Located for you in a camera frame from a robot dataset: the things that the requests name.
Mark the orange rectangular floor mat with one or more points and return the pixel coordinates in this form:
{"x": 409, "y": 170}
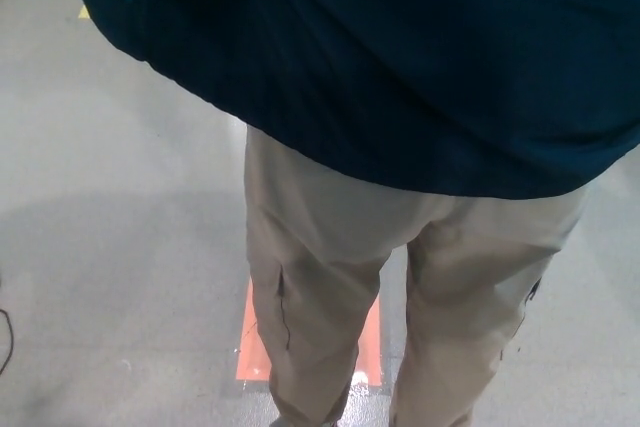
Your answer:
{"x": 371, "y": 347}

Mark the dark teal coat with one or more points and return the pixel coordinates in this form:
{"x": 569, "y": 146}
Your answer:
{"x": 350, "y": 72}

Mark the beige trousers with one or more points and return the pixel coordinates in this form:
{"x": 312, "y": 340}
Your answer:
{"x": 325, "y": 247}

